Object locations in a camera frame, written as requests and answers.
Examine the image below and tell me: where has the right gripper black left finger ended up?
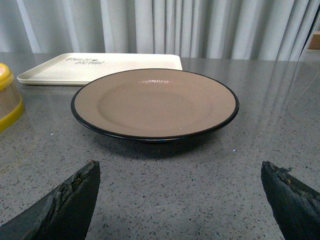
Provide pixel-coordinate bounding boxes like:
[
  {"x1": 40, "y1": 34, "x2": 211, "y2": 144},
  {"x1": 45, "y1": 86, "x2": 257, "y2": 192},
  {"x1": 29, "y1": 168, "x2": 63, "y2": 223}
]
[{"x1": 0, "y1": 161, "x2": 100, "y2": 240}]

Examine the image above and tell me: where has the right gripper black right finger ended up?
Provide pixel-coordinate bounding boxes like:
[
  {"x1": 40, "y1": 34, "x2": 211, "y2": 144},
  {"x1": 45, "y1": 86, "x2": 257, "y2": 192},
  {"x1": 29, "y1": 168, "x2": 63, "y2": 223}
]
[{"x1": 261, "y1": 161, "x2": 320, "y2": 240}]

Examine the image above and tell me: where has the cream rectangular serving tray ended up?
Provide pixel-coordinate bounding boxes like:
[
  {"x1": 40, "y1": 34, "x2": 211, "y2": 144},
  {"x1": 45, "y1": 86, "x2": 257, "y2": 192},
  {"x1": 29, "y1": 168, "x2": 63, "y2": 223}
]
[{"x1": 17, "y1": 53, "x2": 183, "y2": 86}]

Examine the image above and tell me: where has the yellow rimmed bamboo steamer basket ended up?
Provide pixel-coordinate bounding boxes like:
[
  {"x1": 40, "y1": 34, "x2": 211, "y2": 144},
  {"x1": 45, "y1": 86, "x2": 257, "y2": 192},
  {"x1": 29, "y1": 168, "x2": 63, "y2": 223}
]
[{"x1": 0, "y1": 63, "x2": 25, "y2": 132}]

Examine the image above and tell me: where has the grey pleated curtain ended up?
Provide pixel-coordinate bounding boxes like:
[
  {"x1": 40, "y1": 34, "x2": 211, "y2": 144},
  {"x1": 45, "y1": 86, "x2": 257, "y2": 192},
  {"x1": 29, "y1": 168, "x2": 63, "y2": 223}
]
[{"x1": 0, "y1": 0, "x2": 320, "y2": 61}]

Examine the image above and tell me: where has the wooden shelf edge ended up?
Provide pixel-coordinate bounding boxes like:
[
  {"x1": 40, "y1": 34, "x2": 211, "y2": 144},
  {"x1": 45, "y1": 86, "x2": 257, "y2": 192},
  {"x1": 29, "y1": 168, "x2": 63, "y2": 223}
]
[{"x1": 307, "y1": 30, "x2": 320, "y2": 51}]

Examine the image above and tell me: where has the brown plate with black rim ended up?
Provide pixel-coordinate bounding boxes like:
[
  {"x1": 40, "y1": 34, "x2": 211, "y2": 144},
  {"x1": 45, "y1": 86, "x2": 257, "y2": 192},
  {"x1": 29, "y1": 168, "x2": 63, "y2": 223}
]
[{"x1": 70, "y1": 68, "x2": 240, "y2": 142}]

